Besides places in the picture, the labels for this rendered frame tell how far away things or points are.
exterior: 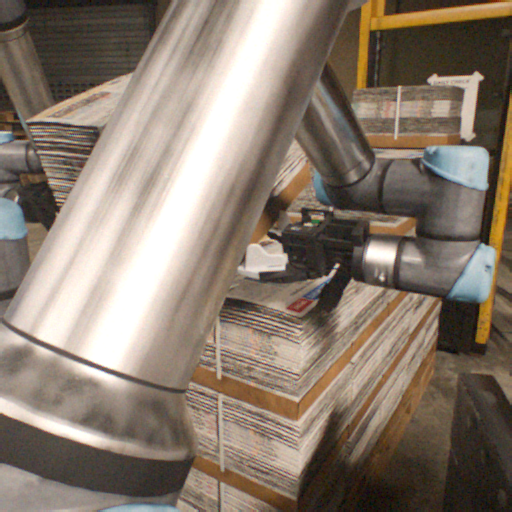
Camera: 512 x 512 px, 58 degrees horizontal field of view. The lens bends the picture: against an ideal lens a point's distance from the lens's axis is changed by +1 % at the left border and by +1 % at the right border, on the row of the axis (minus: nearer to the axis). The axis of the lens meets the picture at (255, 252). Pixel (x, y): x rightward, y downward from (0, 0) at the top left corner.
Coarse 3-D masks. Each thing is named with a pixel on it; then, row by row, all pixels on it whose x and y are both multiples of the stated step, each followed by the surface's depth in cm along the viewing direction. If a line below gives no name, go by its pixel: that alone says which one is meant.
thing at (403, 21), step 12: (420, 12) 214; (432, 12) 212; (444, 12) 209; (456, 12) 207; (468, 12) 204; (480, 12) 202; (492, 12) 200; (504, 12) 197; (372, 24) 226; (384, 24) 223; (396, 24) 221; (408, 24) 218; (420, 24) 215; (432, 24) 214
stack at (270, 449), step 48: (240, 288) 96; (288, 288) 95; (384, 288) 128; (240, 336) 92; (288, 336) 85; (336, 336) 100; (384, 336) 134; (192, 384) 103; (288, 384) 88; (336, 384) 104; (384, 384) 145; (240, 432) 99; (288, 432) 91; (336, 432) 110; (192, 480) 111; (288, 480) 94; (336, 480) 117
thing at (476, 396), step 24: (480, 384) 66; (456, 408) 69; (480, 408) 60; (504, 408) 60; (456, 432) 69; (480, 432) 58; (504, 432) 56; (456, 456) 68; (480, 456) 58; (504, 456) 52; (480, 480) 57; (504, 480) 50; (480, 504) 57; (504, 504) 49
